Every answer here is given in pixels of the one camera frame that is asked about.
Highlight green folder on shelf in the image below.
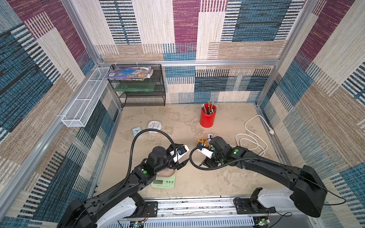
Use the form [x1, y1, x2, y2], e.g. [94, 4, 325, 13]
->
[114, 83, 156, 92]

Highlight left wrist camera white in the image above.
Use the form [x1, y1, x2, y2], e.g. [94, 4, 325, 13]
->
[168, 143, 190, 156]

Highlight white wire wall basket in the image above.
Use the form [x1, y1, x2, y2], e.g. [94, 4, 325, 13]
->
[62, 67, 109, 128]

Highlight pink panda square bowl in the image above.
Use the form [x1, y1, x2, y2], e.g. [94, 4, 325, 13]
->
[157, 169, 175, 178]

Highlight small teal square clock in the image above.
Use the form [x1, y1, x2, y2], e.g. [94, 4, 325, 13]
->
[132, 126, 142, 137]

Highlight black wire mesh shelf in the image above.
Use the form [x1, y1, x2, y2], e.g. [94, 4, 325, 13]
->
[106, 64, 166, 107]

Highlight white power strip cord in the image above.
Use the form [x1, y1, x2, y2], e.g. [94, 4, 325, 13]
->
[235, 114, 275, 157]

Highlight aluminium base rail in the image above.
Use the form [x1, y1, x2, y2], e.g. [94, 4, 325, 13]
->
[109, 196, 320, 228]

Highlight colourful magazine on shelf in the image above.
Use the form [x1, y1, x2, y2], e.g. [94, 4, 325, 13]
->
[106, 66, 154, 81]

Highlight round white alarm clock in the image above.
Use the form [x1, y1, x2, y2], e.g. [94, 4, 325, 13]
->
[147, 120, 162, 130]

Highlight green electronic kitchen scale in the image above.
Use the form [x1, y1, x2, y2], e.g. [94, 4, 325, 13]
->
[151, 174, 176, 189]

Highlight red pencil cup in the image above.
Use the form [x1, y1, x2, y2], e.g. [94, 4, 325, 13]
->
[200, 111, 216, 128]

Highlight pencils in red cup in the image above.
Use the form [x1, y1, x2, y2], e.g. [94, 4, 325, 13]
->
[201, 101, 217, 115]

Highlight orange power strip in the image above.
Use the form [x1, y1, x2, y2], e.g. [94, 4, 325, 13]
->
[197, 138, 211, 148]

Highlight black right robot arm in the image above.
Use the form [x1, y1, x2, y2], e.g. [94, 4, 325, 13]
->
[189, 136, 330, 218]

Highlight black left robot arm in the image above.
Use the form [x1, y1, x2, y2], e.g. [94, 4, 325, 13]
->
[57, 129, 189, 228]

